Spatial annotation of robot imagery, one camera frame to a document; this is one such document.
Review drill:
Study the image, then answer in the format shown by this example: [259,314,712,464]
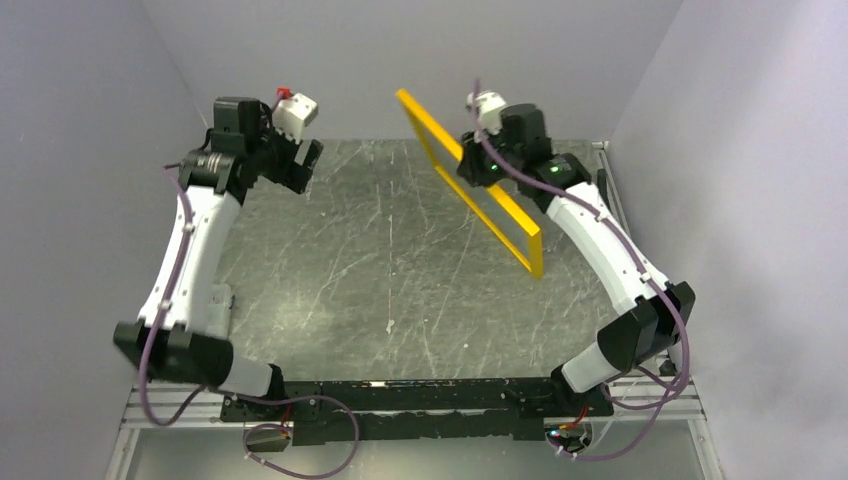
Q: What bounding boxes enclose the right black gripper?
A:
[458,123,523,187]

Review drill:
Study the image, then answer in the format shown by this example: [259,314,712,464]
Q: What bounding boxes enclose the yellow picture frame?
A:
[395,88,545,279]

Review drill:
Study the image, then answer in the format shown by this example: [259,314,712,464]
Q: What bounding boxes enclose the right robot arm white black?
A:
[457,91,695,415]

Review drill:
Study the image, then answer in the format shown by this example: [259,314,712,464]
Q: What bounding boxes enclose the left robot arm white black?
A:
[113,93,323,420]

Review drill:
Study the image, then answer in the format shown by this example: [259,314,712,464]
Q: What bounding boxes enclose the clear plastic screw box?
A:
[206,284,234,339]

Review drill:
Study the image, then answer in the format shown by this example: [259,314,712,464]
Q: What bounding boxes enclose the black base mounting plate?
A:
[220,377,614,446]

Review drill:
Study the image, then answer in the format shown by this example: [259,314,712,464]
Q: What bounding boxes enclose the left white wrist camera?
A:
[272,87,319,144]

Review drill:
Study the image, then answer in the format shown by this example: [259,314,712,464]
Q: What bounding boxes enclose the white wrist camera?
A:
[272,87,319,144]
[466,90,508,135]

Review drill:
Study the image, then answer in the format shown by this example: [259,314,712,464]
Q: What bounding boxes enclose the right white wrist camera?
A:
[466,90,508,135]

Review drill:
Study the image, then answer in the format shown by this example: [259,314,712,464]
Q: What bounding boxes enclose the aluminium extrusion rail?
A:
[148,377,665,427]

